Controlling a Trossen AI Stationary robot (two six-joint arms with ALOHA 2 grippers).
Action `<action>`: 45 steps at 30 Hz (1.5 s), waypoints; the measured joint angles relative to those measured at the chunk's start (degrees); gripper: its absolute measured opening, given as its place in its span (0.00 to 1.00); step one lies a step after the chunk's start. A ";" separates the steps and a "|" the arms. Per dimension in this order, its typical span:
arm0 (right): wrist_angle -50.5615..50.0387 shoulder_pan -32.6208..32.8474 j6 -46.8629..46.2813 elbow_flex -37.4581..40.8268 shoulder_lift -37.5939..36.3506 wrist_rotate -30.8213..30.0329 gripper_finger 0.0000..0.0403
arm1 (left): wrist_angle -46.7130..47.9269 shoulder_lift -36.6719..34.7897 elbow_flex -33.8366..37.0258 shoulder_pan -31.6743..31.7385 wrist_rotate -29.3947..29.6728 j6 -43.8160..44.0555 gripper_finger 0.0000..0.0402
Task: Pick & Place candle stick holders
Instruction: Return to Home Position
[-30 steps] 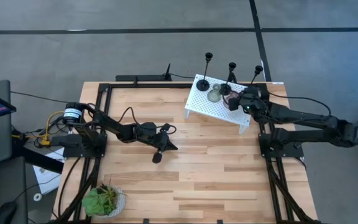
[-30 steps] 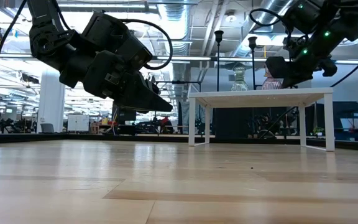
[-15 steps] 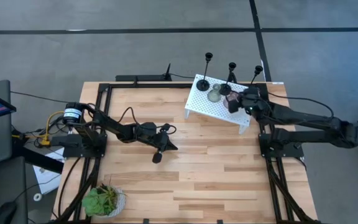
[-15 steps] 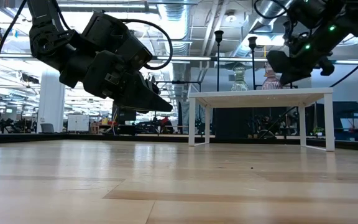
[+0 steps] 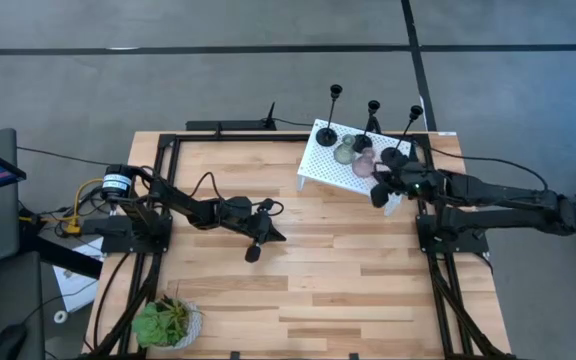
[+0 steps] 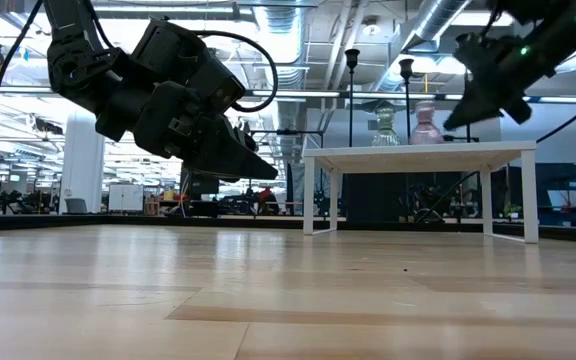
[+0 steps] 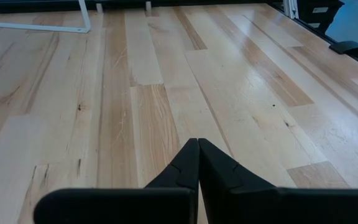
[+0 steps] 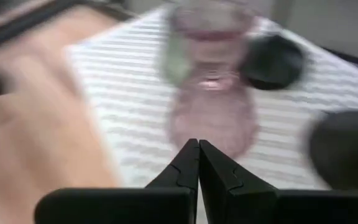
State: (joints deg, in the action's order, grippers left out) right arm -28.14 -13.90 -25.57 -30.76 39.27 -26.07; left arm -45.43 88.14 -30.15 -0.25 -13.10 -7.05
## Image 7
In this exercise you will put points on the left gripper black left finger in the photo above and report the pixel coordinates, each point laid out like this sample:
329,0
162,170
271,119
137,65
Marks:
120,205

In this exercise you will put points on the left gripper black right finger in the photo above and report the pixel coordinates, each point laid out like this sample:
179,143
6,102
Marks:
259,205

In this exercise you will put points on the white low table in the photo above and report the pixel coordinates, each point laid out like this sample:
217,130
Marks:
86,29

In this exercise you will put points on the black table edge clamp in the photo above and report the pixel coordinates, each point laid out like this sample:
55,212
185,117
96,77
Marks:
348,49

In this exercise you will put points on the black storage bin white label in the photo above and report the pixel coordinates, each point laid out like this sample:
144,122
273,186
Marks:
331,7
322,26

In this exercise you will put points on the white aluminium extrusion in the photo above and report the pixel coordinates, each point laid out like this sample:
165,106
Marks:
291,7

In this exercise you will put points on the small white bracket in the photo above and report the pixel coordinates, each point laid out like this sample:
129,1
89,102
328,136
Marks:
148,7
99,8

